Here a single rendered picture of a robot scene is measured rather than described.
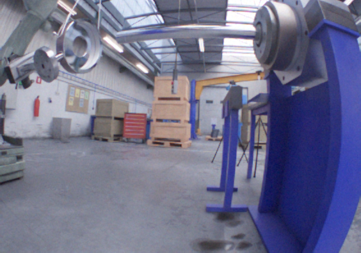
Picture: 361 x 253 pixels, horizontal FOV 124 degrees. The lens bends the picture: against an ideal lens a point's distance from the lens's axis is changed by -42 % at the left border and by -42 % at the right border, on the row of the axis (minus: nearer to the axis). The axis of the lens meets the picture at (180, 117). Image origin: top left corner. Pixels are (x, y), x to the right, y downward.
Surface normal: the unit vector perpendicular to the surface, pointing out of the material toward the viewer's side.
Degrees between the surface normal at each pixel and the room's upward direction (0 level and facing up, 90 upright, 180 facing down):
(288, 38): 123
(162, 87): 90
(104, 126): 90
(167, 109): 90
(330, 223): 90
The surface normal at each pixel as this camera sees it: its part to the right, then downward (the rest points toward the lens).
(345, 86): -0.15, -0.06
